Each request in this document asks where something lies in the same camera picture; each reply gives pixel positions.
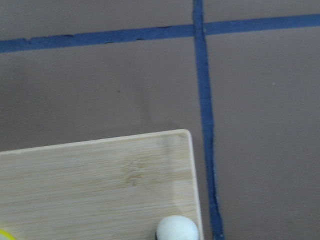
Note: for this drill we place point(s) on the white steamed bun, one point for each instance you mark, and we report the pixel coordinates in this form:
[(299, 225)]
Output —
[(177, 227)]

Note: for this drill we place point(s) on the bamboo cutting board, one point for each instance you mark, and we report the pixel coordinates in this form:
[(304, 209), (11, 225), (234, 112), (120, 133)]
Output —
[(109, 189)]

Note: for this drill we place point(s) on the top lemon slice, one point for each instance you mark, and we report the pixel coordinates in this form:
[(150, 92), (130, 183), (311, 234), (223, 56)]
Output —
[(6, 236)]

